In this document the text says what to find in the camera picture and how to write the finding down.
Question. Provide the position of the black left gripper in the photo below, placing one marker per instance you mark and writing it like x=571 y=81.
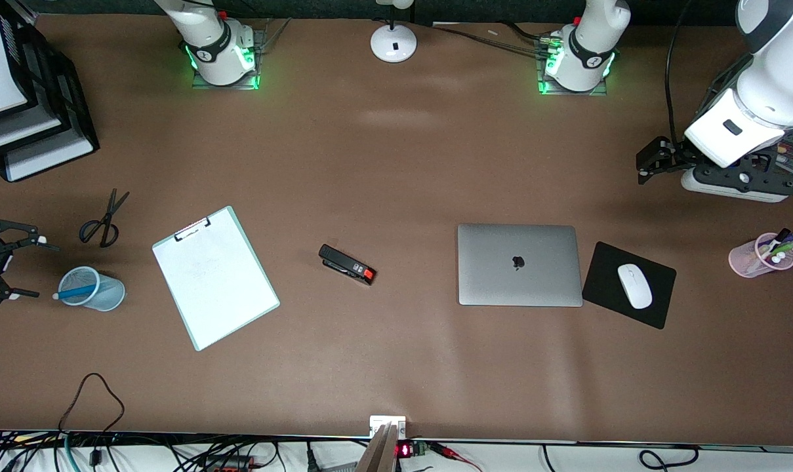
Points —
x=673 y=156

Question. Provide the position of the blue marker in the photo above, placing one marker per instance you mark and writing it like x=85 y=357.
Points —
x=75 y=292

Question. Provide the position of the silver laptop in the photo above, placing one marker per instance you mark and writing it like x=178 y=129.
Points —
x=501 y=282

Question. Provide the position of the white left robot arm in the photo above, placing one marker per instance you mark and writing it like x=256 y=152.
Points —
x=593 y=46

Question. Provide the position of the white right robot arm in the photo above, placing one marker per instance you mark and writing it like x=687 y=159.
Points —
x=209 y=39

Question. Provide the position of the black marker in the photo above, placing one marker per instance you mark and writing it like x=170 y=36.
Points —
x=780 y=236

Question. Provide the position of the light blue mesh pen cup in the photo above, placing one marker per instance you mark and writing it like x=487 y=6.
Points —
x=111 y=295

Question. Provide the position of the black scissors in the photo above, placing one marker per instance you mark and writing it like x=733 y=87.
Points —
x=109 y=216

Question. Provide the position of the pink mesh pen cup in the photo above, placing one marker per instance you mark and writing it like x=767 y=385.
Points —
x=744 y=262

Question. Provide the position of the white computer mouse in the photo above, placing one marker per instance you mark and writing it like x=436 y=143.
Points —
x=634 y=286

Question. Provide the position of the black mouse pad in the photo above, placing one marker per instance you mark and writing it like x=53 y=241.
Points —
x=599 y=282

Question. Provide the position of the black stacked document tray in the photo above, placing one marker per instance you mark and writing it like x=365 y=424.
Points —
x=68 y=124

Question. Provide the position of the mint green clipboard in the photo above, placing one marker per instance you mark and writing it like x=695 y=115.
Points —
x=212 y=282

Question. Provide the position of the white lamp base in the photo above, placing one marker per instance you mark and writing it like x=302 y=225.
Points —
x=393 y=46

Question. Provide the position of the black stapler with red tip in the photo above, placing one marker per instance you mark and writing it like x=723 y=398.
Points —
x=344 y=262

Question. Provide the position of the red and black probe clip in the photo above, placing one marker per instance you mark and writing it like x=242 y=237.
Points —
x=452 y=453

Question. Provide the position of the red LED display module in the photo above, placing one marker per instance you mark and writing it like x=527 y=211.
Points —
x=406 y=450

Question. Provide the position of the clear plastic bracket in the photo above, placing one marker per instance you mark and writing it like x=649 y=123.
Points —
x=273 y=36

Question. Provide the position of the white mounting bracket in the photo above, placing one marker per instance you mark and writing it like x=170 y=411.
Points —
x=378 y=421

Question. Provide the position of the wooden post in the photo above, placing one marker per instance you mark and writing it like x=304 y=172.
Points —
x=378 y=455

